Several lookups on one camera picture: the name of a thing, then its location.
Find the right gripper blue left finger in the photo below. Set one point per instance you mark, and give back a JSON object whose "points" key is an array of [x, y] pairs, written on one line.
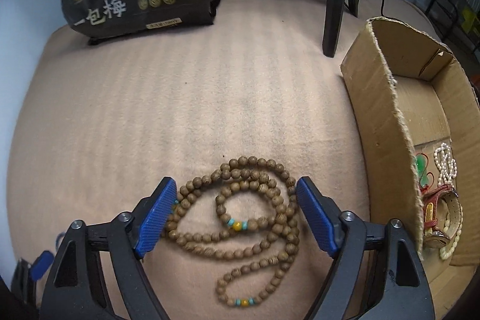
{"points": [[130, 236]]}

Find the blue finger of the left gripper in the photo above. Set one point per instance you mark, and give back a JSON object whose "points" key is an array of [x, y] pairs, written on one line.
{"points": [[41, 265]]}

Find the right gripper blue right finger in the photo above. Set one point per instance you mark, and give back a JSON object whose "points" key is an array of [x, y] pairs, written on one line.
{"points": [[342, 235]]}

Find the red cord jade pendant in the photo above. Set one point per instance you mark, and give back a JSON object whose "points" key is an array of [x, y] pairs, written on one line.
{"points": [[425, 176]]}

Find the brown leather wristwatch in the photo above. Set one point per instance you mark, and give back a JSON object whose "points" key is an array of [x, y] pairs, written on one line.
{"points": [[443, 216]]}

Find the tan bed blanket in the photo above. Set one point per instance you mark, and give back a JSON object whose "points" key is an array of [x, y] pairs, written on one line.
{"points": [[102, 125]]}

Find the brown cardboard box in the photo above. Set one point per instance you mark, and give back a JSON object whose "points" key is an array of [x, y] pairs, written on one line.
{"points": [[410, 95]]}

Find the black clothes rack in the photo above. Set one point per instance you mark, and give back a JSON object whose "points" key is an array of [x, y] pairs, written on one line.
{"points": [[445, 15]]}

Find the yellow box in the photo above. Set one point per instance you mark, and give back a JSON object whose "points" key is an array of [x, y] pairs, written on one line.
{"points": [[469, 19]]}

